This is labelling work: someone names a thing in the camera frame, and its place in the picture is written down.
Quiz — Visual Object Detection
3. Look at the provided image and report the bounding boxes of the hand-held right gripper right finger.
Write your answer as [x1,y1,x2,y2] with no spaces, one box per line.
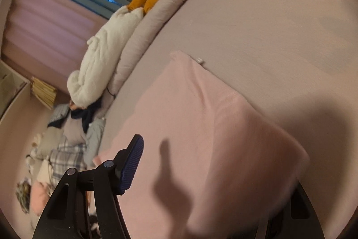
[266,180,326,239]

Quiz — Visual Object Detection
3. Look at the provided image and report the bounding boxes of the pink curtain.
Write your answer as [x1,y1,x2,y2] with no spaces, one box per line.
[0,0,202,80]

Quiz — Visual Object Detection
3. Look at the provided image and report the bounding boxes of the beige shelf unit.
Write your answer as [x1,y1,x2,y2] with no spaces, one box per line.
[0,60,31,126]

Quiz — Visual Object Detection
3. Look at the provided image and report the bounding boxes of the patterned cloth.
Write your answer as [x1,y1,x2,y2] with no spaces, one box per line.
[15,181,31,214]

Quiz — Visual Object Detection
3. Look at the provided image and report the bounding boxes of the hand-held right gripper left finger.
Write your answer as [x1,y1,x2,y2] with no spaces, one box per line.
[32,134,144,239]

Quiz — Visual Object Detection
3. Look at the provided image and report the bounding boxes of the white fleece blanket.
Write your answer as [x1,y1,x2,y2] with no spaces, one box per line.
[67,5,144,109]

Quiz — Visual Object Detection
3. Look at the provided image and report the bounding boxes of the pink ribbed garment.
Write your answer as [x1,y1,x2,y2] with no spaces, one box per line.
[92,50,309,239]

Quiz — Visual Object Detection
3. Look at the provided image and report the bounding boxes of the dark navy cloth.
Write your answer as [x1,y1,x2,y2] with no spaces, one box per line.
[47,103,97,133]

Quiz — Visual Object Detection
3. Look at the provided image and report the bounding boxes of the pink cushion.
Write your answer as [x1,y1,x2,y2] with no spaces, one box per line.
[29,180,56,217]

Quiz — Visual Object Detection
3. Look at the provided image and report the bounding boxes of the plaid pillow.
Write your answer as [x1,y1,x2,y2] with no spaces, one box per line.
[47,137,87,186]

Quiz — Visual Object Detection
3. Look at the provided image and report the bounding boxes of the folded grey-blue garment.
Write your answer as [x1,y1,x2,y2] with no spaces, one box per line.
[84,117,106,169]

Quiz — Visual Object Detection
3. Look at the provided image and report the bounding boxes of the beige cloth at top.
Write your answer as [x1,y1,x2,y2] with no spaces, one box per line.
[63,117,87,144]

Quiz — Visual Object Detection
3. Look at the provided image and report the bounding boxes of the bed with grey sheet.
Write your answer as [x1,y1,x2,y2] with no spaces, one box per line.
[98,0,358,239]

